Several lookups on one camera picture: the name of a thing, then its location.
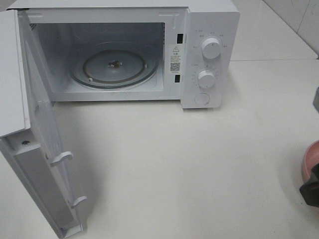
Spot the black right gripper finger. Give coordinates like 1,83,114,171
300,179,319,207

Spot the pink round plate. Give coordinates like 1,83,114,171
302,141,319,183

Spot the round white door button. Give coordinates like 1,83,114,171
194,93,210,105

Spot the white microwave knob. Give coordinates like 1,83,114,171
197,70,216,89
201,36,222,59

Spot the white microwave door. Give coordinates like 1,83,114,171
0,9,85,239

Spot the white microwave oven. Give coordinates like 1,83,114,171
0,0,240,109

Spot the white warning label sticker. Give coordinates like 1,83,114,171
169,44,182,73

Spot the glass microwave turntable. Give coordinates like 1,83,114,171
69,41,162,89

